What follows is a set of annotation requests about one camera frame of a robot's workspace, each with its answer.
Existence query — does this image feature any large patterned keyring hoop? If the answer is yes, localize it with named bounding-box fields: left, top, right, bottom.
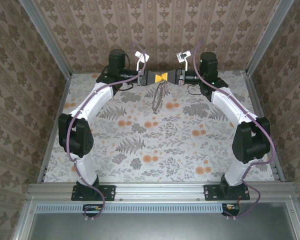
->
left=151, top=81, right=170, bottom=114

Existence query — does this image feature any grey metal sheet panel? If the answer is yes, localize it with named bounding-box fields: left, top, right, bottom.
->
left=12, top=199, right=300, bottom=240

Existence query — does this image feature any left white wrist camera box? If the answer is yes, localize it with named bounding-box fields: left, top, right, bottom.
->
left=134, top=50, right=150, bottom=72

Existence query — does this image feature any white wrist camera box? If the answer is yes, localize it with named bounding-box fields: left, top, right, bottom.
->
left=134, top=50, right=150, bottom=72
left=176, top=50, right=192, bottom=72

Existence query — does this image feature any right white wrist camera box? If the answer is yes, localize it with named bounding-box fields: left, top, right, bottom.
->
left=176, top=50, right=192, bottom=72

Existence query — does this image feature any aluminium table side rail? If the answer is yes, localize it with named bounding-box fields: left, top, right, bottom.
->
left=37, top=74, right=72, bottom=183
left=242, top=71, right=286, bottom=182

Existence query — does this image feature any aluminium frame post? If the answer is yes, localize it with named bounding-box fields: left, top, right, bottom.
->
left=244, top=0, right=296, bottom=76
left=18, top=0, right=73, bottom=77

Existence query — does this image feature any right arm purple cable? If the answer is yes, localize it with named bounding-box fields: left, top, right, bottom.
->
left=192, top=40, right=276, bottom=222

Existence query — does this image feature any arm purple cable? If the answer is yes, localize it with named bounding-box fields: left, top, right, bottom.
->
left=66, top=41, right=148, bottom=222
left=192, top=40, right=276, bottom=222

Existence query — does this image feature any aluminium table edge rail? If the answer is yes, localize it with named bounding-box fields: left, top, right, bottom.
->
left=27, top=182, right=297, bottom=201

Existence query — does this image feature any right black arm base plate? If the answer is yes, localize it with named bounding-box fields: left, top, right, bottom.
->
left=203, top=184, right=251, bottom=202

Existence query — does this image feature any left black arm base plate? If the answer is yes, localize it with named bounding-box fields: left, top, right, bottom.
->
left=71, top=184, right=116, bottom=202

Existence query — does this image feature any grey slotted cable duct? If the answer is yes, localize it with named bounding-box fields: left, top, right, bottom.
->
left=36, top=202, right=225, bottom=214

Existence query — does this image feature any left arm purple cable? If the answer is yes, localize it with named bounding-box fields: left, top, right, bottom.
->
left=66, top=41, right=148, bottom=222

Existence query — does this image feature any black connector box with wires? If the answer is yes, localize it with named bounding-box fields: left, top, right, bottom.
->
left=82, top=203, right=106, bottom=217
left=221, top=202, right=241, bottom=217

